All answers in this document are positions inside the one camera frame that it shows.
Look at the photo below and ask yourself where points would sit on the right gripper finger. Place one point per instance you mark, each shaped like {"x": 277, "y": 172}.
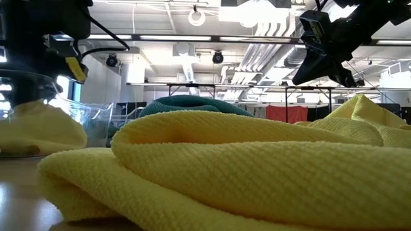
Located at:
{"x": 309, "y": 69}
{"x": 343, "y": 75}

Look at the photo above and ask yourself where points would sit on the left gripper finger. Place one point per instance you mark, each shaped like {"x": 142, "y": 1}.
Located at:
{"x": 45, "y": 90}
{"x": 20, "y": 91}

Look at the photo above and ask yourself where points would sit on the yellow microfiber towel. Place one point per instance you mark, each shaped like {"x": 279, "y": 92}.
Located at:
{"x": 363, "y": 109}
{"x": 224, "y": 176}
{"x": 38, "y": 128}

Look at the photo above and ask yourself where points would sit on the teal microfiber towel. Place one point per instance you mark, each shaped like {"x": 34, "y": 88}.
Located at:
{"x": 113, "y": 131}
{"x": 192, "y": 102}

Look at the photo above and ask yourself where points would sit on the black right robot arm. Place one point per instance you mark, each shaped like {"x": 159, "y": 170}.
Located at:
{"x": 379, "y": 13}

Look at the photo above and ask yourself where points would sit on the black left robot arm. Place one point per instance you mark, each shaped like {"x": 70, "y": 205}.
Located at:
{"x": 38, "y": 16}

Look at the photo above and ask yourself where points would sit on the black ceiling spotlight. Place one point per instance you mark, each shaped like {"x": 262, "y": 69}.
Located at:
{"x": 111, "y": 60}
{"x": 217, "y": 57}
{"x": 359, "y": 82}

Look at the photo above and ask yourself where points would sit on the red cloth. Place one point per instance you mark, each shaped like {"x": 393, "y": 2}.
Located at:
{"x": 295, "y": 114}

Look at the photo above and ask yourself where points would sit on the large black display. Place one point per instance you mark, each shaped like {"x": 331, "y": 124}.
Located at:
{"x": 390, "y": 109}

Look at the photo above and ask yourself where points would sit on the black overhead beam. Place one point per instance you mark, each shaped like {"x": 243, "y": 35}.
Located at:
{"x": 215, "y": 38}

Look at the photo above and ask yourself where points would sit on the black station frame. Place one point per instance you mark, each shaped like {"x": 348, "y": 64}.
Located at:
{"x": 192, "y": 85}
{"x": 308, "y": 88}

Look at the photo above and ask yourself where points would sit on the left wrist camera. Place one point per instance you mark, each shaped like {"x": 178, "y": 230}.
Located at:
{"x": 61, "y": 43}

